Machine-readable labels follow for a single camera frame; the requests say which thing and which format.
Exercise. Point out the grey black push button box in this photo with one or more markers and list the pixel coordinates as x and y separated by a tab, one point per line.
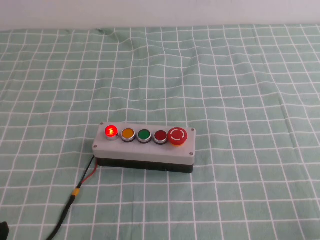
142	153

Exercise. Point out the dark red push button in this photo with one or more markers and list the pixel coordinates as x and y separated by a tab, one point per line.
160	136

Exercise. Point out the green push button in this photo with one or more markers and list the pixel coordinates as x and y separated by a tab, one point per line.
144	135

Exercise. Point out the red emergency stop mushroom button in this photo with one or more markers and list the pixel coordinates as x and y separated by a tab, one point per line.
178	136

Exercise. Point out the yellow push button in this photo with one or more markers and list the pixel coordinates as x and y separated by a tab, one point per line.
128	134

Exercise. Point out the red indicator lamp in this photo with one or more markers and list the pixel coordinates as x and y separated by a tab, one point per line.
111	131

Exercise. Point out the green white checked tablecloth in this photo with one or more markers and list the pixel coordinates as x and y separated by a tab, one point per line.
225	112

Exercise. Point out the small metal clip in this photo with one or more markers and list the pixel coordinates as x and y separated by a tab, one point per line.
100	30

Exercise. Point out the black object at table edge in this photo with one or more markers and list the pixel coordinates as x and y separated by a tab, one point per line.
3	231

